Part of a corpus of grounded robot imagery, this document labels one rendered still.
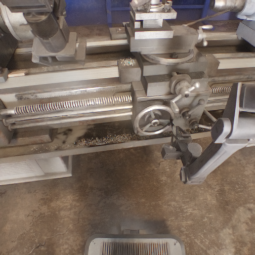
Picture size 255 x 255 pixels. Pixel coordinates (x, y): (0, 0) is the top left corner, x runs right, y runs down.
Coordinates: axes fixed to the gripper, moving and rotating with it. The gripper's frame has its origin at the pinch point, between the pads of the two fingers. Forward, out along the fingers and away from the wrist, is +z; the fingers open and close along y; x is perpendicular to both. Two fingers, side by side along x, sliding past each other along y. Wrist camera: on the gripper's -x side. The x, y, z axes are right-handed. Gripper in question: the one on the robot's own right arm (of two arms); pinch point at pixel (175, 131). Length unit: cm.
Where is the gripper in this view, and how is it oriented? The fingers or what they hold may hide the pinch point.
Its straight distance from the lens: 93.7
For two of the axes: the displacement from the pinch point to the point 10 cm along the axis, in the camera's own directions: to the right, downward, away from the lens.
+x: 9.7, 0.1, 2.5
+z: -1.6, -7.4, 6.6
